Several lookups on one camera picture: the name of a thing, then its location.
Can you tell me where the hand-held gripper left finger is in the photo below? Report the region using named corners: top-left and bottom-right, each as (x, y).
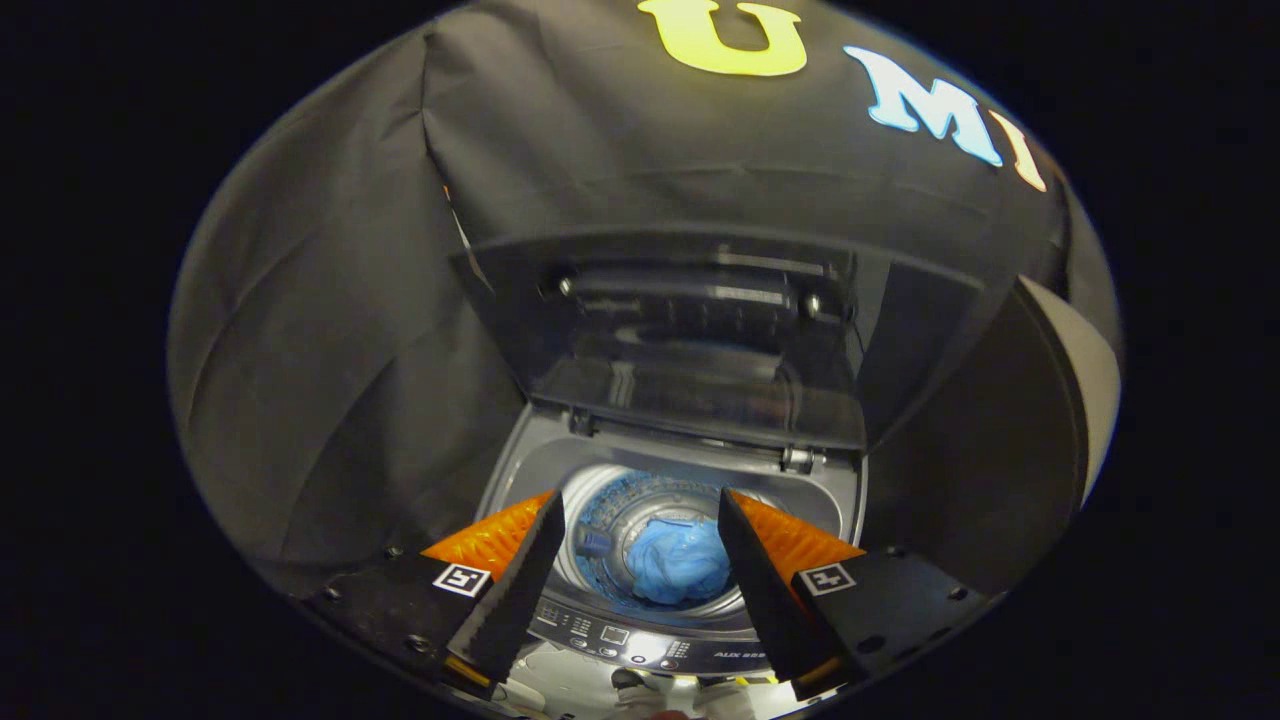
top-left (300, 490), bottom-right (567, 699)

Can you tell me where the dark washing machine lid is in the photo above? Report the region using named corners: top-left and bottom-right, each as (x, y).
top-left (448, 232), bottom-right (986, 453)

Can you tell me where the black backdrop cloth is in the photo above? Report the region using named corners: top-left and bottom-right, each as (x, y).
top-left (168, 0), bottom-right (1121, 601)

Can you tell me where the light blue polo shirt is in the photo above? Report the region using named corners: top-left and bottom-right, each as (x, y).
top-left (625, 515), bottom-right (736, 607)

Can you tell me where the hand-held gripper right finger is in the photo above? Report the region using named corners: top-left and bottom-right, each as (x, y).
top-left (717, 488), bottom-right (1001, 703)

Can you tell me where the beige cabinet with dark frame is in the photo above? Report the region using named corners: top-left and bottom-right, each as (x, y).
top-left (865, 275), bottom-right (1123, 601)

